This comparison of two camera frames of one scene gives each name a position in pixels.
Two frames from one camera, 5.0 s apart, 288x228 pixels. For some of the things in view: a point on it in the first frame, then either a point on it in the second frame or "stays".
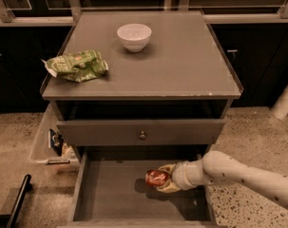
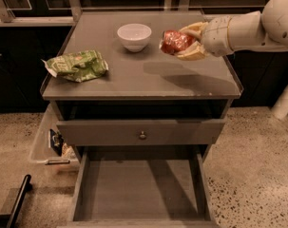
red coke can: (155, 178) to (172, 41)
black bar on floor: (9, 220) stays
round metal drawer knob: (143, 135) stays
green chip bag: (78, 66) stays
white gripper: (179, 176) to (216, 36)
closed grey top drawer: (141, 131) stays
